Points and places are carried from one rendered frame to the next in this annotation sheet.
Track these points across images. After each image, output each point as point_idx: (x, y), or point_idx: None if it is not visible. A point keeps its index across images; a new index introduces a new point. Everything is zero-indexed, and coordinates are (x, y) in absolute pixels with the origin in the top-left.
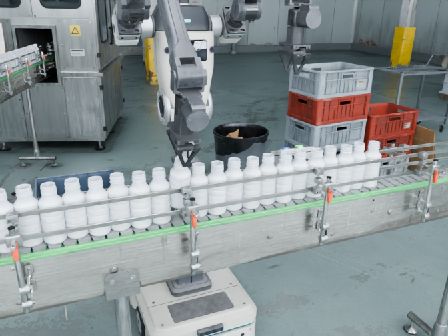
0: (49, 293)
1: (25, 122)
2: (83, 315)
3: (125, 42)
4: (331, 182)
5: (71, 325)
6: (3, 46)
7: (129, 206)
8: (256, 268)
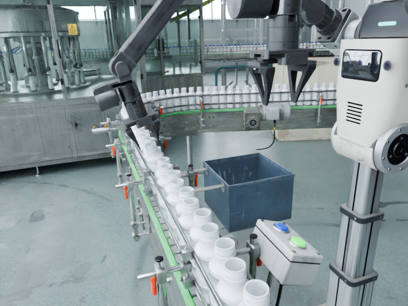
0: (133, 190)
1: None
2: (308, 299)
3: (334, 51)
4: (159, 269)
5: (295, 293)
6: None
7: None
8: None
